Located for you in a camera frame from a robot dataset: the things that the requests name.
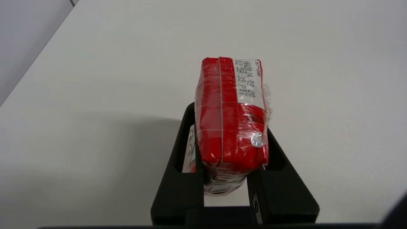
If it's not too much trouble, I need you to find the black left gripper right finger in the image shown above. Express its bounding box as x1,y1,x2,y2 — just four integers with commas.
247,128,320,225

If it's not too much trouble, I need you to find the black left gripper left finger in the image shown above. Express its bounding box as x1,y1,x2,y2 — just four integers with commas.
150,102,204,226

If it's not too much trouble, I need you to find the red milk carton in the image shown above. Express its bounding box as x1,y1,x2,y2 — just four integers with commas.
182,57,273,196

